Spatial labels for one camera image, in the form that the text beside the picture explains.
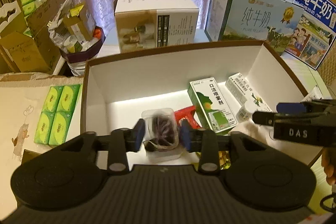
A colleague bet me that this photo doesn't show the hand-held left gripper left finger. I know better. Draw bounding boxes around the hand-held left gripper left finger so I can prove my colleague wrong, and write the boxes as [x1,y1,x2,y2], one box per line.
[62,119,146,174]

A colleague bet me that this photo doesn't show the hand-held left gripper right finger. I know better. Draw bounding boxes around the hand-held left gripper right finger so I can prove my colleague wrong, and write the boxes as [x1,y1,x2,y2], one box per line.
[179,119,265,174]

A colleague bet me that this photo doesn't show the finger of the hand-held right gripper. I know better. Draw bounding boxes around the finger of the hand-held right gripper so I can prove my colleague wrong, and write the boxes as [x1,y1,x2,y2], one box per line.
[276,101,311,114]
[252,111,276,125]

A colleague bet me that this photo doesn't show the small white bottle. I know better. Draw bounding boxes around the small white bottle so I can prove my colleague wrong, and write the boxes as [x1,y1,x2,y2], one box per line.
[236,101,259,123]

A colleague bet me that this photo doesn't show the red snack packet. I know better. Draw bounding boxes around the red snack packet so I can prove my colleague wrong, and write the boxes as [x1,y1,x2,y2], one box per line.
[174,105,202,130]

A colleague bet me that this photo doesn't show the clear container with dark coil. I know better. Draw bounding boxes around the clear container with dark coil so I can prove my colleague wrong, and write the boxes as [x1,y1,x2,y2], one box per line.
[141,108,184,161]

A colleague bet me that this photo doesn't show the white slim medicine box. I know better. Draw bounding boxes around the white slim medicine box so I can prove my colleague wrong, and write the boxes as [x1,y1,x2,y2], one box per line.
[225,72,273,113]

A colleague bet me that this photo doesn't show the green medicine box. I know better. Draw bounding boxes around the green medicine box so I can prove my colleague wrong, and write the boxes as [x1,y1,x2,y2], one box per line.
[188,77,238,134]

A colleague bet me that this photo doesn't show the yellow snack packet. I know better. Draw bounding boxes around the yellow snack packet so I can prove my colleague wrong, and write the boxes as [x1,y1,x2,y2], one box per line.
[218,151,232,169]

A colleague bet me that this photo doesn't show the person's right hand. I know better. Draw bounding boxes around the person's right hand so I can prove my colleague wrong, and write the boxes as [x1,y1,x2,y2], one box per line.
[322,147,336,185]

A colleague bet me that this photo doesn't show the checkered tablecloth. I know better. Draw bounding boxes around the checkered tablecloth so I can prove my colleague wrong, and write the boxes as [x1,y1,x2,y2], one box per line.
[97,28,336,216]

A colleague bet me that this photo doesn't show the quilted beige chair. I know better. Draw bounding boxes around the quilted beige chair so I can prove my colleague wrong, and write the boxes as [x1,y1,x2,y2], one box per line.
[318,48,336,93]

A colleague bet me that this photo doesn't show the green square tissue pack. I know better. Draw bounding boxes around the green square tissue pack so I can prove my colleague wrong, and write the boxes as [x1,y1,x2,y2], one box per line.
[49,112,72,146]
[58,84,80,112]
[34,112,57,144]
[43,86,65,113]

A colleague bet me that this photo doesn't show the dark blue milk carton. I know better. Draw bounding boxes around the dark blue milk carton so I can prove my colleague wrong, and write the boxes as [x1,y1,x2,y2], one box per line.
[282,0,336,71]

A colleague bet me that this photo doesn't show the purple round box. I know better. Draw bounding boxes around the purple round box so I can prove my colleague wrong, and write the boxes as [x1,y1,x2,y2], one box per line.
[62,26,105,76]

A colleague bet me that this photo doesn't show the light blue milk carton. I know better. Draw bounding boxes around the light blue milk carton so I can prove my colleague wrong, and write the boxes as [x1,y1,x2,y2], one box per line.
[205,0,305,50]

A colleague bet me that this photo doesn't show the white appliance box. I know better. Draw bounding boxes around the white appliance box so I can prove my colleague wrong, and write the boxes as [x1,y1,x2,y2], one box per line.
[114,0,199,53]

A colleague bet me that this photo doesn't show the small yellow green carton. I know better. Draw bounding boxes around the small yellow green carton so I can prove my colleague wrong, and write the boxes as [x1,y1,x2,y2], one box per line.
[62,1,96,41]

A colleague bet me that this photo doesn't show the crumpled white plastic bag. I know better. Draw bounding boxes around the crumpled white plastic bag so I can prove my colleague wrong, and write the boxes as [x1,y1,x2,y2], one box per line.
[47,0,72,51]

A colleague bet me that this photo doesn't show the cardboard box with white cutout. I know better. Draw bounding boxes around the cardboard box with white cutout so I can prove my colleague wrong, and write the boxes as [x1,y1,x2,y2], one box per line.
[0,0,62,75]

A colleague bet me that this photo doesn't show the plain brown cardboard box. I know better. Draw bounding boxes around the plain brown cardboard box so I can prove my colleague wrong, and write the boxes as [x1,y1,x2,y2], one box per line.
[25,0,62,38]

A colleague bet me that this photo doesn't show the stack of green tissue packs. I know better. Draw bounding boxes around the stack of green tissue packs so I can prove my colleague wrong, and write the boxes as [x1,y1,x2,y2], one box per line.
[20,0,49,16]

